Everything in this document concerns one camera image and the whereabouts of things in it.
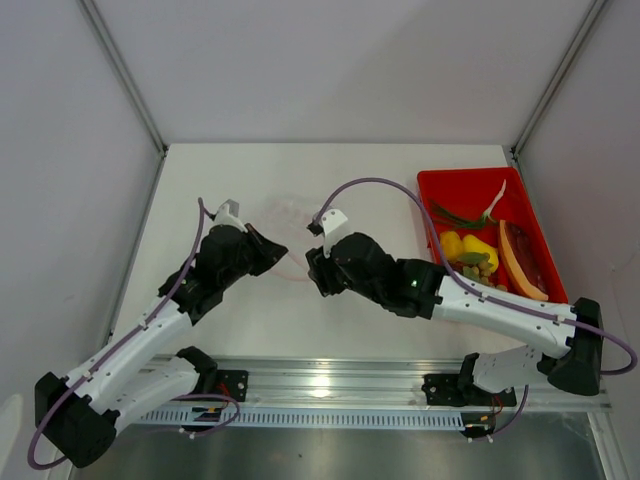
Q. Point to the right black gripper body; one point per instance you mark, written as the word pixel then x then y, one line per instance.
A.
pixel 376 294

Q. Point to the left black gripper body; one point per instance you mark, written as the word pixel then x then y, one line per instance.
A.
pixel 233 274

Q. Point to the clear pink zip top bag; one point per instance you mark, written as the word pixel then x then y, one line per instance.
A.
pixel 283 219

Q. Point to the longan bunch with leaves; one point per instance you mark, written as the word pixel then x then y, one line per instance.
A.
pixel 481 268

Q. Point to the green scallion toy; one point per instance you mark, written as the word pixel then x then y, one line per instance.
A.
pixel 446 217

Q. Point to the toy ham slice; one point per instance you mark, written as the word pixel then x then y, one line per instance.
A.
pixel 515 249

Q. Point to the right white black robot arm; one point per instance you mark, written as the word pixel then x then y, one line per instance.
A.
pixel 558 344

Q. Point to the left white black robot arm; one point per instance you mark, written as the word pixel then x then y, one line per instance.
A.
pixel 82 412

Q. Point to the yellow toy ginger root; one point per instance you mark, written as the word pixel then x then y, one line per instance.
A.
pixel 452 245

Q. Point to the yellow toy pepper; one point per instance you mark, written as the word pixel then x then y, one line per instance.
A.
pixel 474 245

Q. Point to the red plastic tray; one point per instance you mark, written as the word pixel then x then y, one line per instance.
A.
pixel 468 192

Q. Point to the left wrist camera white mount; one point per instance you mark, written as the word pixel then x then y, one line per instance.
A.
pixel 228 215

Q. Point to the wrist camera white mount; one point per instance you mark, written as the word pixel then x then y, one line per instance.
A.
pixel 228 215
pixel 333 226

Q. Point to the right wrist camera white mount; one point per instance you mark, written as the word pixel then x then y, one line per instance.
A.
pixel 333 226

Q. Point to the aluminium mounting rail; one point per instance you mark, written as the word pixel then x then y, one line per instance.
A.
pixel 336 383

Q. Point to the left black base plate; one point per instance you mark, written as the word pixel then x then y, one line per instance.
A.
pixel 232 383

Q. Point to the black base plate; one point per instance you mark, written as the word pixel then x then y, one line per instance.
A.
pixel 452 390
pixel 232 383

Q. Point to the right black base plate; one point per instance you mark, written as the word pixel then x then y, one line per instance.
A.
pixel 452 390

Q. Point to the white slotted cable duct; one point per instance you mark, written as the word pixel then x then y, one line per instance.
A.
pixel 193 416

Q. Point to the left aluminium frame post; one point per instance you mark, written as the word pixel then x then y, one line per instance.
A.
pixel 117 63

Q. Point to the aluminium frame post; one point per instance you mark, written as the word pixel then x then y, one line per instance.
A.
pixel 117 63
pixel 568 59

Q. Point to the right aluminium frame post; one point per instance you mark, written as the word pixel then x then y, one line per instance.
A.
pixel 568 59

